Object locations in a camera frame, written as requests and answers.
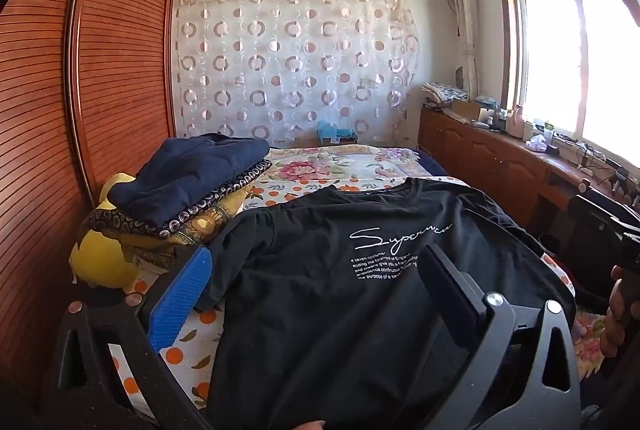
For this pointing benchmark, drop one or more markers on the sheer circle-patterned curtain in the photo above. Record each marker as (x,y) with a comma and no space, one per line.
(300,60)

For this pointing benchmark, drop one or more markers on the person's left hand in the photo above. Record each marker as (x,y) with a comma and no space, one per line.
(310,425)

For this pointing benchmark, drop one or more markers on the yellow plush toy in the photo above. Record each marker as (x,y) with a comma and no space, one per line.
(100,260)

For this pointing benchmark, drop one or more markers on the wood-framed window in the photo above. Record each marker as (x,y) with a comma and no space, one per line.
(575,60)

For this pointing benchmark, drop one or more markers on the yellow sunflower-patterned cloth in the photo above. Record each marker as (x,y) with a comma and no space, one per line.
(205,225)

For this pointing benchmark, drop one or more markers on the navy bed sheet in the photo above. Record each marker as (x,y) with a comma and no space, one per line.
(432,165)

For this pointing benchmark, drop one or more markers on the wooden louvered wardrobe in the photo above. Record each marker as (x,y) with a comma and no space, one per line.
(50,110)

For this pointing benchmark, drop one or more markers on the stack of folded cloths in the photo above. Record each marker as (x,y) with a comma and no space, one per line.
(442,91)

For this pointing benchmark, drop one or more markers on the black printed t-shirt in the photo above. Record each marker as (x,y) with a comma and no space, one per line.
(325,310)

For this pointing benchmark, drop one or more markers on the orange-print bed sheet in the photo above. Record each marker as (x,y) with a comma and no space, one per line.
(190,350)

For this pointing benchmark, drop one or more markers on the person's right hand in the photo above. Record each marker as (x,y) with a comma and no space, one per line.
(619,310)

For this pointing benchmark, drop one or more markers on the folded navy clothes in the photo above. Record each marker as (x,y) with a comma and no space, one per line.
(190,170)

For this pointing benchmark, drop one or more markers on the pink bottle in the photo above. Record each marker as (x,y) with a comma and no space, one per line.
(515,122)

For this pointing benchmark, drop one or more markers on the dark circle-patterned folded cloth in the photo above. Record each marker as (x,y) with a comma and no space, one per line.
(235,182)

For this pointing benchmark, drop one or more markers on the blue toy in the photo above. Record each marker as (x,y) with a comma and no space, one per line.
(335,132)

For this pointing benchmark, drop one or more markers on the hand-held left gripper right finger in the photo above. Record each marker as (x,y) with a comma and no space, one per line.
(452,290)

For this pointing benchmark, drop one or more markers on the low wooden cabinet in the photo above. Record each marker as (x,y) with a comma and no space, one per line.
(480,155)

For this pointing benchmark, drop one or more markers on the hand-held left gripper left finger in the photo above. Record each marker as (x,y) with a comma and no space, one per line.
(175,305)

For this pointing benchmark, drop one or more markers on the floral blanket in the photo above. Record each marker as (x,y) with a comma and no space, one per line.
(320,170)

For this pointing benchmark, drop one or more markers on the cardboard box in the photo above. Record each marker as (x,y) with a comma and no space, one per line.
(465,109)

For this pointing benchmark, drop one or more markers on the white window curtain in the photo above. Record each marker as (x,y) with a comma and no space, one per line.
(465,20)

